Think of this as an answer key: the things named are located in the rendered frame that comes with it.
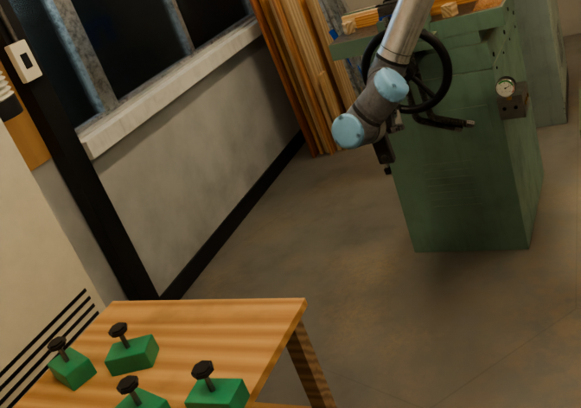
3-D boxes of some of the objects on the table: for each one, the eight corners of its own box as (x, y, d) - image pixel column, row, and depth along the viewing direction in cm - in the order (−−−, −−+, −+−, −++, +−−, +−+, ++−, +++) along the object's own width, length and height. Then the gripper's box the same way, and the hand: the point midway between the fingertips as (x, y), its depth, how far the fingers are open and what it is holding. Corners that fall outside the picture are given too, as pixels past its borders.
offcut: (449, 14, 202) (446, 3, 201) (458, 13, 199) (456, 1, 198) (443, 18, 201) (440, 6, 199) (452, 16, 198) (450, 5, 196)
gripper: (384, 105, 167) (411, 101, 185) (354, 111, 172) (383, 105, 190) (388, 137, 168) (415, 130, 186) (358, 141, 173) (387, 134, 191)
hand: (399, 127), depth 187 cm, fingers closed
